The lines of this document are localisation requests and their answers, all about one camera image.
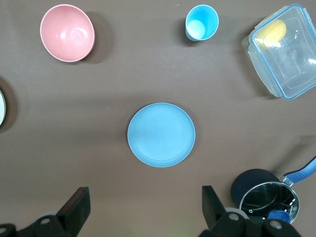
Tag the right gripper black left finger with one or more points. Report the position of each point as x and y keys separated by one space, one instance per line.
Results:
x=74 y=212

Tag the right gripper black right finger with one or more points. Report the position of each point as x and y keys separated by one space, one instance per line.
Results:
x=217 y=217

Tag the blue plate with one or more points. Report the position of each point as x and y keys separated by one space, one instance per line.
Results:
x=161 y=134

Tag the glass saucepan lid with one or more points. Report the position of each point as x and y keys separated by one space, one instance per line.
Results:
x=266 y=197

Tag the beige plate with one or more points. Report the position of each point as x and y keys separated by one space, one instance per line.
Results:
x=2 y=106

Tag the clear plastic container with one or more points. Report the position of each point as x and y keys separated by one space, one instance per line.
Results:
x=291 y=64

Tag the pink bowl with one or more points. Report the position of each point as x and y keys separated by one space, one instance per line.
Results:
x=66 y=32

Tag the yellow round food item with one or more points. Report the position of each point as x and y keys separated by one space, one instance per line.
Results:
x=271 y=32

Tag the blue cup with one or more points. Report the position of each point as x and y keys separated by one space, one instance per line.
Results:
x=202 y=22

